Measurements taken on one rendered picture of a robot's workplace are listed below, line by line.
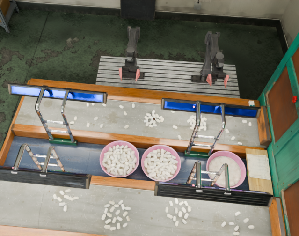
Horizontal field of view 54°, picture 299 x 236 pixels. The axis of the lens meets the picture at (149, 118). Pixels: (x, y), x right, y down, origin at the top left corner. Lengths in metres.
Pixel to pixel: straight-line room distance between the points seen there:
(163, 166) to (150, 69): 0.93
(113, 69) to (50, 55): 1.31
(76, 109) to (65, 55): 1.51
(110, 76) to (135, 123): 0.55
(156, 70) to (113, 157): 0.91
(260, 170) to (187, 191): 0.69
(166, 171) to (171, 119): 0.41
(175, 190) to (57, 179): 0.63
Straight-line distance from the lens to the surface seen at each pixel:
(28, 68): 3.66
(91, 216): 1.93
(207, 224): 1.95
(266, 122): 2.24
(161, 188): 1.59
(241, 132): 2.27
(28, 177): 1.71
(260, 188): 2.09
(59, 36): 3.94
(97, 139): 2.11
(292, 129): 1.93
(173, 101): 1.85
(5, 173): 1.75
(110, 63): 2.62
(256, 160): 2.16
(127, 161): 2.05
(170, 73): 2.57
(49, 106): 2.33
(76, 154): 2.16
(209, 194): 1.63
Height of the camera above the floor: 2.60
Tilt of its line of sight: 58 degrees down
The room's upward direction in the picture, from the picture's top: 5 degrees clockwise
